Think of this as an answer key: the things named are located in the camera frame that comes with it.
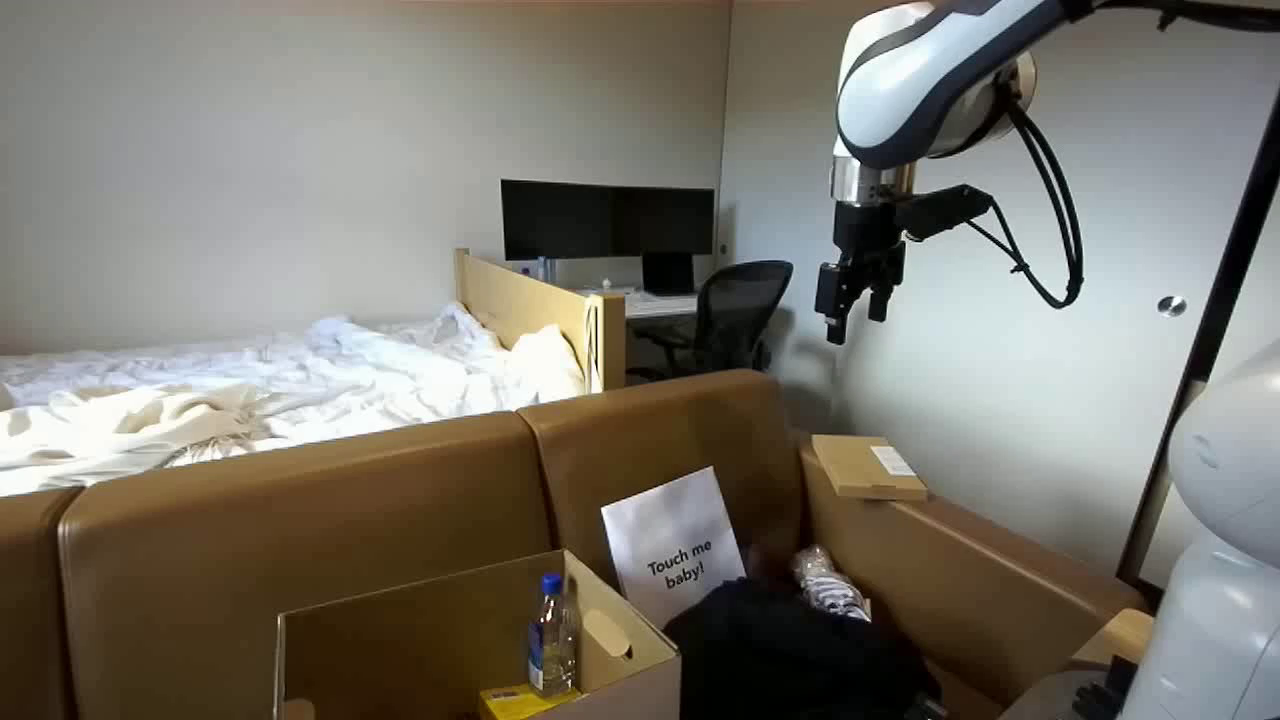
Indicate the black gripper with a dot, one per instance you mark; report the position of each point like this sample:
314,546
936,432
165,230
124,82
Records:
868,242

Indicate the black hoodie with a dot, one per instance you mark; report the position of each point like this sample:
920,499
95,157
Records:
787,655

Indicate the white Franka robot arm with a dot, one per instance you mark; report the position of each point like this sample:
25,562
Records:
920,82

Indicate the open cardboard box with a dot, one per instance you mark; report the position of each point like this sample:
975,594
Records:
400,641

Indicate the large cardboard box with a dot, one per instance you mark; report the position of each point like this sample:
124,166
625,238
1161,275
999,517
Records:
267,535

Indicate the black office chair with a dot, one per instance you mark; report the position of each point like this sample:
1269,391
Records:
743,301

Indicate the small cardboard package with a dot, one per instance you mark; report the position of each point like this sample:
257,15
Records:
862,465

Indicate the white desk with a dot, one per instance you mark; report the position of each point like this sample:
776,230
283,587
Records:
663,304

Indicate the white crumpled plastic bag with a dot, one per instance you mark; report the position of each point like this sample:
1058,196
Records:
829,583

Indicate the black computer monitor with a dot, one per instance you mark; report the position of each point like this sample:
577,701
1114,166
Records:
584,221

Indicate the white paper sign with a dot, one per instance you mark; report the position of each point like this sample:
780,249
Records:
667,546

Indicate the wooden bed footboard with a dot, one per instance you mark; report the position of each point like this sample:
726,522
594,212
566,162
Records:
505,292

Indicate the small cardboard piece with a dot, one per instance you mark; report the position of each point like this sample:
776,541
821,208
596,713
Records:
1118,638

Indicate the clear water bottle blue cap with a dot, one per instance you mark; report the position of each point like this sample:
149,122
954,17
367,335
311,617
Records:
549,641

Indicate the small black device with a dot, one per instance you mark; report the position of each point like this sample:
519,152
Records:
1107,689

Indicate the yellow item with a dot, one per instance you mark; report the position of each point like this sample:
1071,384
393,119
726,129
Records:
527,701

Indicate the white bed sheets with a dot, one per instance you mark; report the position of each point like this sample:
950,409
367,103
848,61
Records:
267,393

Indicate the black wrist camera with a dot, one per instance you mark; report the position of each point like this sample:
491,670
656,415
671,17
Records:
950,208

